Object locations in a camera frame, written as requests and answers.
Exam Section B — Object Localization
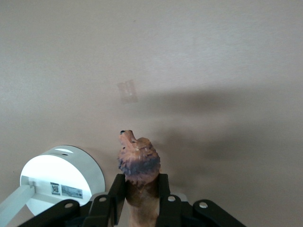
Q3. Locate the brown lion statue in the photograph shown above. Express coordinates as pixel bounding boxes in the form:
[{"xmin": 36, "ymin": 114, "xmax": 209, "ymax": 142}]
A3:
[{"xmin": 116, "ymin": 129, "xmax": 162, "ymax": 227}]

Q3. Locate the clear tape piece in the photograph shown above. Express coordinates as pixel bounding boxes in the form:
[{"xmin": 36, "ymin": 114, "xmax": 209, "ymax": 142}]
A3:
[{"xmin": 116, "ymin": 79, "xmax": 139, "ymax": 105}]

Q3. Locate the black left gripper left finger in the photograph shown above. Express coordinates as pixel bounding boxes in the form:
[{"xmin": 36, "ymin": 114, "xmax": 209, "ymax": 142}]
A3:
[{"xmin": 14, "ymin": 174, "xmax": 126, "ymax": 227}]

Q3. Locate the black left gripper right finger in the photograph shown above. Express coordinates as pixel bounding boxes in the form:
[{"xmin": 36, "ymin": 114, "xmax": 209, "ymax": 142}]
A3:
[{"xmin": 157, "ymin": 173, "xmax": 247, "ymax": 227}]

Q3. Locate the white round desk lamp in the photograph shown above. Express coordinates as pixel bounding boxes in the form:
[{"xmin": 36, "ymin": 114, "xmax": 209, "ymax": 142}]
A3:
[{"xmin": 0, "ymin": 144, "xmax": 106, "ymax": 223}]

